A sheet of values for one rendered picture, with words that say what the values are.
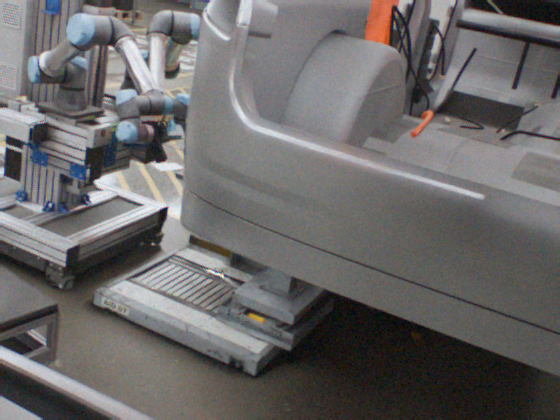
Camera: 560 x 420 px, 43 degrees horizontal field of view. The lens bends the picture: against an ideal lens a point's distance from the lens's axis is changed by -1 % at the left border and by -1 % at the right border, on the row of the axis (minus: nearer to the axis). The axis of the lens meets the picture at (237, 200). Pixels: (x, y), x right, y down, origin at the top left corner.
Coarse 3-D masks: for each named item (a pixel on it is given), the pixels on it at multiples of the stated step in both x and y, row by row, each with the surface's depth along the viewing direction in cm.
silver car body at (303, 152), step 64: (256, 0) 189; (320, 0) 257; (512, 0) 543; (256, 64) 224; (320, 64) 261; (384, 64) 265; (448, 64) 497; (512, 64) 479; (192, 128) 205; (256, 128) 186; (320, 128) 251; (384, 128) 283; (448, 128) 310; (512, 128) 460; (192, 192) 214; (256, 192) 192; (320, 192) 180; (384, 192) 170; (448, 192) 163; (512, 192) 246; (256, 256) 203; (320, 256) 190; (384, 256) 179; (448, 256) 169; (512, 256) 160; (448, 320) 179; (512, 320) 169
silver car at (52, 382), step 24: (0, 360) 51; (24, 360) 54; (0, 384) 54; (24, 384) 51; (48, 384) 50; (72, 384) 52; (0, 408) 39; (24, 408) 53; (48, 408) 52; (72, 408) 50; (96, 408) 48; (120, 408) 51
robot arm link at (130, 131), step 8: (128, 120) 258; (136, 120) 259; (120, 128) 257; (128, 128) 255; (136, 128) 257; (144, 128) 263; (120, 136) 257; (128, 136) 255; (136, 136) 258; (144, 136) 263
